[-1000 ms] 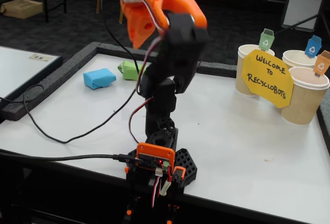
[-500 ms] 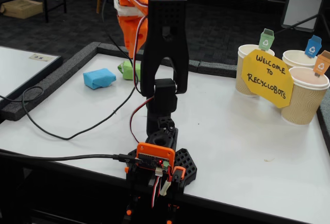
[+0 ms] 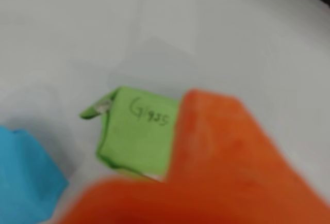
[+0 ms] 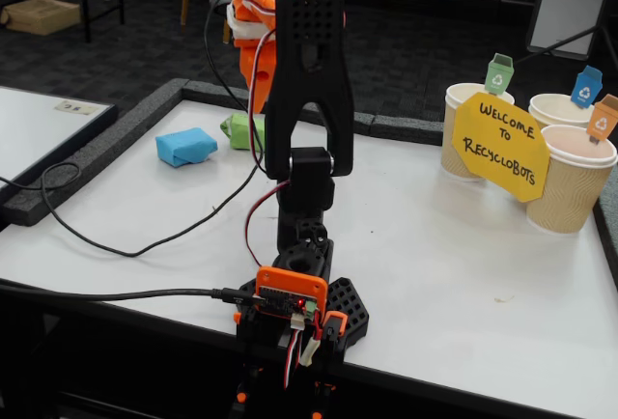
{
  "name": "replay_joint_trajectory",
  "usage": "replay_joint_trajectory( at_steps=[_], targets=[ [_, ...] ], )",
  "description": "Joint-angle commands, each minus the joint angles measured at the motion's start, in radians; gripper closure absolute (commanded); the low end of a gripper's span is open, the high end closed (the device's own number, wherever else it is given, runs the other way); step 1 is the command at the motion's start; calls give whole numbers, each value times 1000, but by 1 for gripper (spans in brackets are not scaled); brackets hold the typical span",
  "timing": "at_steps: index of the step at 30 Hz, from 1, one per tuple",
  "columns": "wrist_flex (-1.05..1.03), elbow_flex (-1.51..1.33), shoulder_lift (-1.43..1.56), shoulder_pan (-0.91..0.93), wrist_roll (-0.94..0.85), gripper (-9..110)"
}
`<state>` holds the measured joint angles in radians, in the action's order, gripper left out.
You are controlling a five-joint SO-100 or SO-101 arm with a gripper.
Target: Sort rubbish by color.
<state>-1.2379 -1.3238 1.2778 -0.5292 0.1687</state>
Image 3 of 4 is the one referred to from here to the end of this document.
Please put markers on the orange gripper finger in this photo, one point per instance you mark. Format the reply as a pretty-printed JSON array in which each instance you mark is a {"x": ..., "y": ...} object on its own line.
[{"x": 219, "y": 169}]

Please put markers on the green paper parcel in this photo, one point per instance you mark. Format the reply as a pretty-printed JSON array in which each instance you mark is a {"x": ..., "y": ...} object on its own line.
[{"x": 136, "y": 144}]

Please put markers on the blue paper parcel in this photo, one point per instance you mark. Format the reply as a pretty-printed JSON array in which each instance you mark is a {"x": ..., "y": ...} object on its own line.
[{"x": 25, "y": 169}]

